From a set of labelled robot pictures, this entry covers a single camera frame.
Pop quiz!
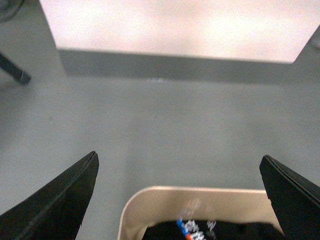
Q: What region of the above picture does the black printed t-shirt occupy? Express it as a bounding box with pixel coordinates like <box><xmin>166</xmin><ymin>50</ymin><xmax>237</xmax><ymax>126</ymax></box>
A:
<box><xmin>142</xmin><ymin>219</ymin><xmax>285</xmax><ymax>240</ymax></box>

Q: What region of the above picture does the black furniture leg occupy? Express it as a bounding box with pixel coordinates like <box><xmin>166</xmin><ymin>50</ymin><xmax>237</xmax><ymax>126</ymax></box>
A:
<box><xmin>0</xmin><ymin>52</ymin><xmax>32</xmax><ymax>86</ymax></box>

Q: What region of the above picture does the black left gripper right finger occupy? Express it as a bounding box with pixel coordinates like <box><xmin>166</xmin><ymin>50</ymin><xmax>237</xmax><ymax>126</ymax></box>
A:
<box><xmin>259</xmin><ymin>155</ymin><xmax>320</xmax><ymax>240</ymax></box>

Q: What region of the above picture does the beige plastic laundry hamper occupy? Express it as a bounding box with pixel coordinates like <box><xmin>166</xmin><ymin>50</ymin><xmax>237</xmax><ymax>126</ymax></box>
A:
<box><xmin>117</xmin><ymin>186</ymin><xmax>281</xmax><ymax>240</ymax></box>

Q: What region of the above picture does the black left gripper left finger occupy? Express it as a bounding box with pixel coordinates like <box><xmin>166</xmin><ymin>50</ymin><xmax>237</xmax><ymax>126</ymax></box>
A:
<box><xmin>0</xmin><ymin>151</ymin><xmax>99</xmax><ymax>240</ymax></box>

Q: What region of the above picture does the white table top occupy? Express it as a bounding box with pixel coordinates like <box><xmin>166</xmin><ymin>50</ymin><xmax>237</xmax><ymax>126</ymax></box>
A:
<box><xmin>38</xmin><ymin>0</ymin><xmax>320</xmax><ymax>86</ymax></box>

